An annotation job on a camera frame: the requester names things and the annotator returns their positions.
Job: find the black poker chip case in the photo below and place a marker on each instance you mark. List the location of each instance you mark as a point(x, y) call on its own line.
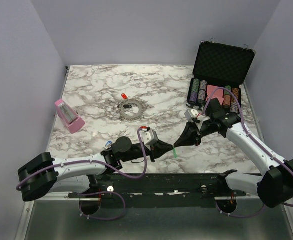
point(218, 65)

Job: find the black key fob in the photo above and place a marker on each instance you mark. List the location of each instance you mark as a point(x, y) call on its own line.
point(127, 106)

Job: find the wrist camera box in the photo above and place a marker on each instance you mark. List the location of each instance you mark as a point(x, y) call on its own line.
point(193, 115)
point(149, 137)

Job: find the red key tag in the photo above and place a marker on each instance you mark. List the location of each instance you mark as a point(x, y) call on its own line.
point(124, 96)

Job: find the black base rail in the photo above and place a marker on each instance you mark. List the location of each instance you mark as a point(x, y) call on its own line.
point(154, 191)

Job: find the pink metronome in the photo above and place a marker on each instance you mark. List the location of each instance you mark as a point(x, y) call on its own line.
point(70, 119)

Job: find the pink playing card deck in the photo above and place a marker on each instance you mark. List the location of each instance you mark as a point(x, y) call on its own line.
point(215, 92)

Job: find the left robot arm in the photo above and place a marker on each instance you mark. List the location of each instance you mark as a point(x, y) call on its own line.
point(45, 174)

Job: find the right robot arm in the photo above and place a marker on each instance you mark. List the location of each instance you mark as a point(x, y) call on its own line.
point(274, 185)

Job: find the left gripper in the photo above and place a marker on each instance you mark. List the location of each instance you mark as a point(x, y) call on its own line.
point(158, 149)

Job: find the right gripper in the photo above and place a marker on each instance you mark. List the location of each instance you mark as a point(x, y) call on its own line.
point(189, 137)

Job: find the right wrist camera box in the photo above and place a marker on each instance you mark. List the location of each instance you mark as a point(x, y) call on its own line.
point(193, 115)

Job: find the metal key ring disc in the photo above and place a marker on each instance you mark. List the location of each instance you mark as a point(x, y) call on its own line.
point(135, 113)

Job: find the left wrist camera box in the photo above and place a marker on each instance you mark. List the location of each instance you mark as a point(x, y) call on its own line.
point(149, 137)

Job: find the green tagged key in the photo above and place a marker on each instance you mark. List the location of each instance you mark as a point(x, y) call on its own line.
point(175, 153)

